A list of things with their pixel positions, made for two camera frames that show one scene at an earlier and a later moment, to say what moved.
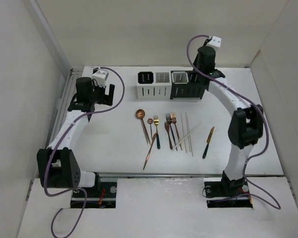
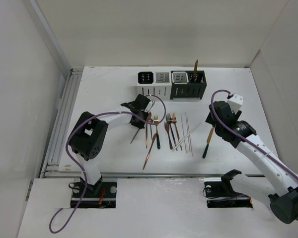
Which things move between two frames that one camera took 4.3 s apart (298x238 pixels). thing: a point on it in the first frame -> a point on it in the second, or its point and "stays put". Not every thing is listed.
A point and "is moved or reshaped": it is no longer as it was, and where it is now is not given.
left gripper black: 106,99 -> 138,125
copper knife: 147,155 stays put
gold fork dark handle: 156,122 stays put
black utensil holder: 187,86 stays put
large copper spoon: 140,114 is moved or reshaped
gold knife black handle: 208,141 stays put
